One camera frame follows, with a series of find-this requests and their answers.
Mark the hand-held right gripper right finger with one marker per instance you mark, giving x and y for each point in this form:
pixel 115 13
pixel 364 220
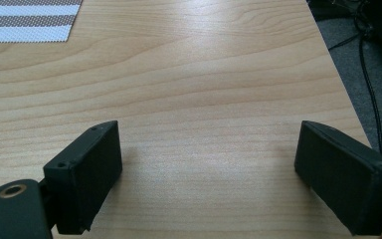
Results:
pixel 341 181

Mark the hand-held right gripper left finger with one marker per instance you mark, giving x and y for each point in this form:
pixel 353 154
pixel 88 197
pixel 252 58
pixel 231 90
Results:
pixel 83 176

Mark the striped woven placemat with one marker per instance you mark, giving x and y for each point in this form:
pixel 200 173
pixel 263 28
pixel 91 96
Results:
pixel 26 20

